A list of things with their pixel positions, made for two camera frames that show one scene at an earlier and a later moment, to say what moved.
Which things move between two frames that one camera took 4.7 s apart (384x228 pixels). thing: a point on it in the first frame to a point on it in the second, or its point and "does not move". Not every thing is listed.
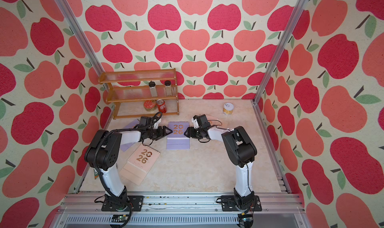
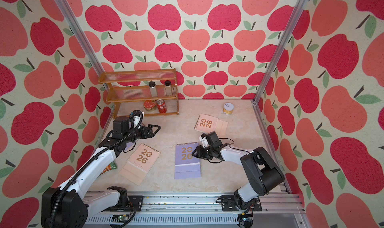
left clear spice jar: (153, 89) does not move
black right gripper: (191, 132) to (199, 152)
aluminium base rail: (181, 210) does not move
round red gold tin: (149, 105) does not move
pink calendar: (139, 163) does not move
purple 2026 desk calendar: (177, 140) to (186, 165)
